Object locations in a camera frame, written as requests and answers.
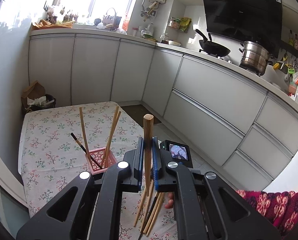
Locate black range hood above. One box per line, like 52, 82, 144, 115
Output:
203, 0, 283, 53

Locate black wok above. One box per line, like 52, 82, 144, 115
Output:
195, 29, 231, 57

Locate steel steamer pot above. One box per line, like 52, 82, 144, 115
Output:
239, 41, 274, 76

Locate person's right hand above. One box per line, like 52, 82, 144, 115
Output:
165, 192, 174, 209

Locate black trash bin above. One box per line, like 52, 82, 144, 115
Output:
22, 94, 56, 115

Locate white lower cabinets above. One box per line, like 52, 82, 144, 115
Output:
28, 29, 298, 192

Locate floral tablecloth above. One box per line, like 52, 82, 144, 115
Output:
18, 101, 148, 216

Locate window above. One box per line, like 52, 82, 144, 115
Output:
52, 0, 141, 26

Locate pink perforated holder basket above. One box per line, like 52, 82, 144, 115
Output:
86, 147, 117, 175

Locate countertop clutter basket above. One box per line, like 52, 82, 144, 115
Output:
102, 7, 122, 31

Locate black chopstick gold band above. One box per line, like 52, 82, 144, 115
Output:
70, 133, 102, 169

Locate white bowl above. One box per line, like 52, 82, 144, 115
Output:
168, 40, 181, 47

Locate green snack bags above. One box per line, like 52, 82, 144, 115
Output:
168, 17, 192, 33

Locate wooden chopstick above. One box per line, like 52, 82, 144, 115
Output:
79, 107, 92, 165
103, 106, 119, 168
133, 179, 154, 227
143, 114, 154, 196
105, 110, 122, 167
145, 192, 165, 237
144, 192, 162, 233

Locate red floral sleeve forearm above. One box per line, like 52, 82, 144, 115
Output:
237, 190, 298, 239

